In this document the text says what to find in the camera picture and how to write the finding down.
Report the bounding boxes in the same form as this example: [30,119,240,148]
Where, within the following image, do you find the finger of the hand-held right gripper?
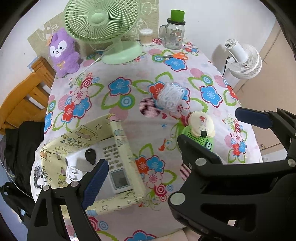
[235,107,296,153]
[168,134,296,241]

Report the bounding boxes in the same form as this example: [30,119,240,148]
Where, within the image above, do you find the cream round toy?
[188,111,216,138]

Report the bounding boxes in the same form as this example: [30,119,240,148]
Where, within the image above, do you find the floral tablecloth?
[43,39,262,241]

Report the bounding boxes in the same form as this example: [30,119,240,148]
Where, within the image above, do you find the black fan cable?
[222,56,232,76]

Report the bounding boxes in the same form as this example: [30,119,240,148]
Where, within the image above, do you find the white remote control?
[102,144,134,194]

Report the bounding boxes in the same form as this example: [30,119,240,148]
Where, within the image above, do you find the black backpack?
[0,182,35,216]

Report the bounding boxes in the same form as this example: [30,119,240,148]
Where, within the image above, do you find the white box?
[65,145,104,183]

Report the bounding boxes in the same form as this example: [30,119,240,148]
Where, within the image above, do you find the green desk fan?
[63,0,142,65]

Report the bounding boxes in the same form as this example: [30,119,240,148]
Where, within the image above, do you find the purple plush toy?
[48,28,80,78]

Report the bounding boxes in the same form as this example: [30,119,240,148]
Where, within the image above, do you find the black car key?
[84,149,99,165]

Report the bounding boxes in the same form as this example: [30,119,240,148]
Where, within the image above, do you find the dark clothes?
[3,120,45,179]

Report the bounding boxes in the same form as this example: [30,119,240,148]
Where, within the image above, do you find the wooden chair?
[0,56,57,135]

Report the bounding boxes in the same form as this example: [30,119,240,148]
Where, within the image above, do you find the cotton swab jar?
[139,28,153,46]

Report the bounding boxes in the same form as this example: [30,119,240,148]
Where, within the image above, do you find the white standing fan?
[211,38,262,80]

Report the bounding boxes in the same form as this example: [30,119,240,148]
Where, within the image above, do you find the green patterned paper sheet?
[27,0,160,58]

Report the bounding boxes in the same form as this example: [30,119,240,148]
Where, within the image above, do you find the beige door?
[231,23,296,165]

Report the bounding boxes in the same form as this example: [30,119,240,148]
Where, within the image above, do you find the green perforated case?
[181,126,214,151]

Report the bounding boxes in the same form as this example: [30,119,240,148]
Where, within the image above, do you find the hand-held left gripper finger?
[26,159,110,241]

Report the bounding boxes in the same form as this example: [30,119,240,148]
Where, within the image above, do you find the white fan cable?
[69,44,116,80]

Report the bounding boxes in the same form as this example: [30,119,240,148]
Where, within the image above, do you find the orange scissors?
[158,52,188,61]

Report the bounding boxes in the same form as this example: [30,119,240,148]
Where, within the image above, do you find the yellow fabric storage box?
[39,113,147,217]

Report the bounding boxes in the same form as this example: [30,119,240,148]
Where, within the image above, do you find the glass jar with green lid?
[158,9,186,50]

